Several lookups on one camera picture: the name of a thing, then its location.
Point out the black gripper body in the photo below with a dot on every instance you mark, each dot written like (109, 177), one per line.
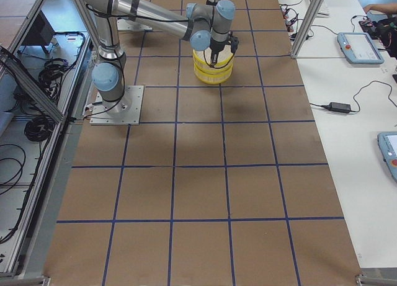
(216, 46)

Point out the black power adapter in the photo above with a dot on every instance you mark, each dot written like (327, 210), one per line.
(338, 107)

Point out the lower teach pendant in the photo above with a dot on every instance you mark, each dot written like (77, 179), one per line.
(387, 145)

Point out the yellow steamer layer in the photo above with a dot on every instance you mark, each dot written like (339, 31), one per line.
(202, 60)
(217, 78)

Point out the upper teach pendant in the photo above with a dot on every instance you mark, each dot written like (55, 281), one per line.
(358, 48)

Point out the aluminium diagonal frame beam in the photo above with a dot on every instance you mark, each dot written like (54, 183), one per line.
(23, 78)

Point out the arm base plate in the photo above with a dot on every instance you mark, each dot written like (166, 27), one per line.
(126, 112)
(127, 25)

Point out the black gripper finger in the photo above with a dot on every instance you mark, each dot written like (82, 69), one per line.
(213, 62)

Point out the aluminium frame post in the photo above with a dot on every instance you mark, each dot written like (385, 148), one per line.
(310, 15)

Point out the teach pendant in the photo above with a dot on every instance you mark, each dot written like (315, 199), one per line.
(358, 48)
(387, 145)

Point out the black box under table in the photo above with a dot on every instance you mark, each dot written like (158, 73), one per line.
(40, 33)

